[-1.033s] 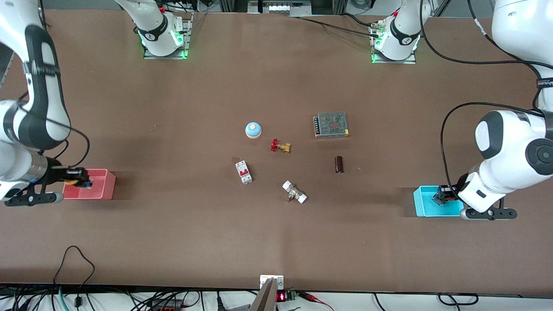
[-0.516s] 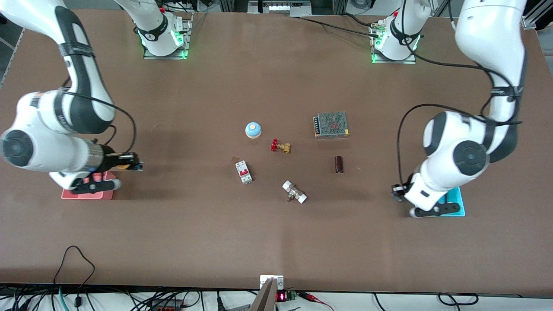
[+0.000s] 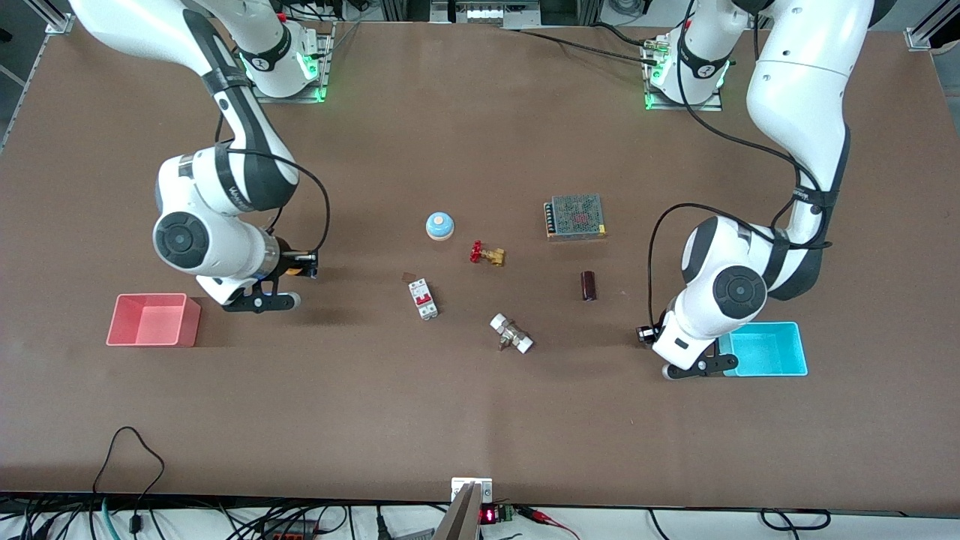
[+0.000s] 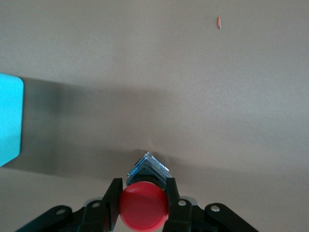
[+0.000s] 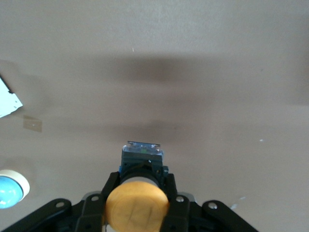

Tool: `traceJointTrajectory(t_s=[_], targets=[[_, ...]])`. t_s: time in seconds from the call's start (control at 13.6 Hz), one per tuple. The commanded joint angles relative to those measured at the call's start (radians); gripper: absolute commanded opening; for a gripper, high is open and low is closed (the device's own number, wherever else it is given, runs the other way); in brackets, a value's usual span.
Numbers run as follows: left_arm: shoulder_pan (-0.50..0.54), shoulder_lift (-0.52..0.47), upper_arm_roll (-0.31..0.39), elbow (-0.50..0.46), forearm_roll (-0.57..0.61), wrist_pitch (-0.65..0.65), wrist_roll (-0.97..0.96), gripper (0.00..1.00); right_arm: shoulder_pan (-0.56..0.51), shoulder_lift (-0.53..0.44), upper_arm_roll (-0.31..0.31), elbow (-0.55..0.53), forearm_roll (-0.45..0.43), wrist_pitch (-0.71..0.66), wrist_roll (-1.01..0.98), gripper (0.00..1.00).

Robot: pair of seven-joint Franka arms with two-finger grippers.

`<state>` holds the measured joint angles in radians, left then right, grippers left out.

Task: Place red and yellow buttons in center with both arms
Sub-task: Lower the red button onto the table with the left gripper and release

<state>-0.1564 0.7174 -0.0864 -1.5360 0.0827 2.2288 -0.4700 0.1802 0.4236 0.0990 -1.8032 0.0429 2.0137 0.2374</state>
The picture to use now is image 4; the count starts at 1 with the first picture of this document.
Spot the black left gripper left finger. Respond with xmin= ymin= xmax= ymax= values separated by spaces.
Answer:
xmin=14 ymin=177 xmax=123 ymax=232

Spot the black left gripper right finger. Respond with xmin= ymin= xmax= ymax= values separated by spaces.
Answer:
xmin=163 ymin=177 xmax=259 ymax=232

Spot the red push button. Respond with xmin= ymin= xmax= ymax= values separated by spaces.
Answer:
xmin=119 ymin=151 xmax=171 ymax=232

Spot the cyan plastic bin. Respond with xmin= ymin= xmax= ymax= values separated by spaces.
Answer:
xmin=0 ymin=72 xmax=25 ymax=168

